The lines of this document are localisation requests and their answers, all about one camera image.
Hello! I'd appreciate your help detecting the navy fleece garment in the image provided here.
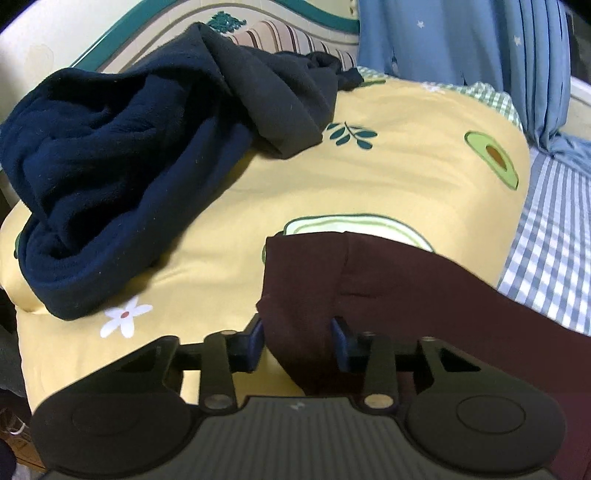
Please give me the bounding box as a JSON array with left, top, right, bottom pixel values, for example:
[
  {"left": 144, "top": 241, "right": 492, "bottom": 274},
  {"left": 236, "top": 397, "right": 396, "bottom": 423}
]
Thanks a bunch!
[{"left": 0, "top": 22, "right": 260, "bottom": 322}]

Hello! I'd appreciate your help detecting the black garment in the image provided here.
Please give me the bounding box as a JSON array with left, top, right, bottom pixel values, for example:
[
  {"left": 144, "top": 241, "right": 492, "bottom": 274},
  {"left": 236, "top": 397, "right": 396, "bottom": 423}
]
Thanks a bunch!
[{"left": 203, "top": 35, "right": 365, "bottom": 160}]

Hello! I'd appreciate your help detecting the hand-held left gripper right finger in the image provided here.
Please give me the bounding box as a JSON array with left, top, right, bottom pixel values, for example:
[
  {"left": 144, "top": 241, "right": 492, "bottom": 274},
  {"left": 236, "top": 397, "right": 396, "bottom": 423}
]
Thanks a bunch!
[{"left": 329, "top": 316, "right": 482, "bottom": 412}]

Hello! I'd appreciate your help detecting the blue checked bed sheet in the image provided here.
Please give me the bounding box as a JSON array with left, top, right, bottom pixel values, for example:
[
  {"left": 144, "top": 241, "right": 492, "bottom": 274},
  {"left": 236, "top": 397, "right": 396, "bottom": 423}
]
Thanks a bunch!
[{"left": 496, "top": 147, "right": 591, "bottom": 337}]

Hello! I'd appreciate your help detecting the blue star print curtain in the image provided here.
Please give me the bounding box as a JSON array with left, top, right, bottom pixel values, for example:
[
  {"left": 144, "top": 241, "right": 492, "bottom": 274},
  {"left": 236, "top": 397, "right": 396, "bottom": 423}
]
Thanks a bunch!
[{"left": 357, "top": 0, "right": 591, "bottom": 172}]

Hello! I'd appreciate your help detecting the yellow avocado print quilt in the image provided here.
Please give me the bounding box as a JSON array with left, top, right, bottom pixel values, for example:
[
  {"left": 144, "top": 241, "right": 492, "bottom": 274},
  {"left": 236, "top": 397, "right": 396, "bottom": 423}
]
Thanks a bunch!
[{"left": 0, "top": 65, "right": 533, "bottom": 418}]

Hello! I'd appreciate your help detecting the maroon garment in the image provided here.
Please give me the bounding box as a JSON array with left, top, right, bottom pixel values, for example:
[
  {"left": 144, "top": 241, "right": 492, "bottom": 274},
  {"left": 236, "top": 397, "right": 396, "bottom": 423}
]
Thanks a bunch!
[{"left": 255, "top": 232, "right": 591, "bottom": 480}]

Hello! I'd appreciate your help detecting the striped wavy pattern pillow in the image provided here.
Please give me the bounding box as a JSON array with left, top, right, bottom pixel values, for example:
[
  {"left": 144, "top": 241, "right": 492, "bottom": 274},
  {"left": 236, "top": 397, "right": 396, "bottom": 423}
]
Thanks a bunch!
[{"left": 0, "top": 0, "right": 362, "bottom": 126}]

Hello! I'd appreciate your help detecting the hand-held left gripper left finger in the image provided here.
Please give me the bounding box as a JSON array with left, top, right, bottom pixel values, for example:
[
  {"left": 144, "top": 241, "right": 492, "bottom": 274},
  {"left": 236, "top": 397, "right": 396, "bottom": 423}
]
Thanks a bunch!
[{"left": 109, "top": 316, "right": 267, "bottom": 412}]

